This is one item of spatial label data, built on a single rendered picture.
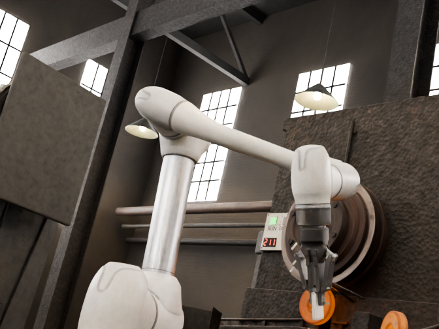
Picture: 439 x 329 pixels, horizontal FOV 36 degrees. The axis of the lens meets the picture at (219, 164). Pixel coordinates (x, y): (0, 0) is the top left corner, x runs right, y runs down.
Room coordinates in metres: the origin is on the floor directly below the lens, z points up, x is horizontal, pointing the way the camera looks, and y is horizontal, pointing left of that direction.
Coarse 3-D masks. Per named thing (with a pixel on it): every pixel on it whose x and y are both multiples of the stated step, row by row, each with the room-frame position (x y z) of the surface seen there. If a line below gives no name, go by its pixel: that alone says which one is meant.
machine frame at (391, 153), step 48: (432, 96) 2.54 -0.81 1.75; (288, 144) 3.11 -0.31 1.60; (336, 144) 2.88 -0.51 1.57; (384, 144) 2.69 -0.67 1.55; (432, 144) 2.51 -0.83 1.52; (288, 192) 3.06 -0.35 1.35; (384, 192) 2.66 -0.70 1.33; (432, 192) 2.49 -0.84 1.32; (432, 240) 2.47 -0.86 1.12; (288, 288) 2.98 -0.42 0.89; (384, 288) 2.61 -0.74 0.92; (432, 288) 2.46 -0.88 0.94
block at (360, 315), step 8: (360, 312) 2.50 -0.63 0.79; (368, 312) 2.48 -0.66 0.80; (352, 320) 2.52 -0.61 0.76; (360, 320) 2.49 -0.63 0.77; (368, 320) 2.47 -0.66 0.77; (376, 320) 2.49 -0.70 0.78; (352, 328) 2.51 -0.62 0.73; (360, 328) 2.49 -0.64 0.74; (368, 328) 2.47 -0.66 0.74; (376, 328) 2.50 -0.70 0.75
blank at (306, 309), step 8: (304, 296) 2.72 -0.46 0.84; (328, 296) 2.63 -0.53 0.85; (304, 304) 2.72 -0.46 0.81; (328, 304) 2.63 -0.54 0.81; (304, 312) 2.71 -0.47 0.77; (328, 312) 2.63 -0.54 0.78; (304, 320) 2.71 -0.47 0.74; (312, 320) 2.68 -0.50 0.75; (320, 320) 2.65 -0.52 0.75; (328, 320) 2.66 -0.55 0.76
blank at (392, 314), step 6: (390, 312) 2.20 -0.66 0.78; (396, 312) 2.16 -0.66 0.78; (384, 318) 2.25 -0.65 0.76; (390, 318) 2.20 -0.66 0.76; (396, 318) 2.15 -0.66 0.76; (402, 318) 2.14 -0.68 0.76; (384, 324) 2.24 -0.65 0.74; (390, 324) 2.20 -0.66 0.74; (396, 324) 2.14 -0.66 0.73; (402, 324) 2.13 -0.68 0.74
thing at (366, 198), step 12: (360, 192) 2.57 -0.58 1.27; (372, 204) 2.52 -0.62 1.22; (288, 216) 2.84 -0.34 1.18; (372, 216) 2.51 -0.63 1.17; (372, 228) 2.50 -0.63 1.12; (372, 240) 2.50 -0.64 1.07; (360, 252) 2.53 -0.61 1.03; (372, 252) 2.54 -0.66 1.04; (288, 264) 2.80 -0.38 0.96; (360, 264) 2.53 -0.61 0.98; (336, 276) 2.60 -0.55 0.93; (348, 276) 2.57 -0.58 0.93
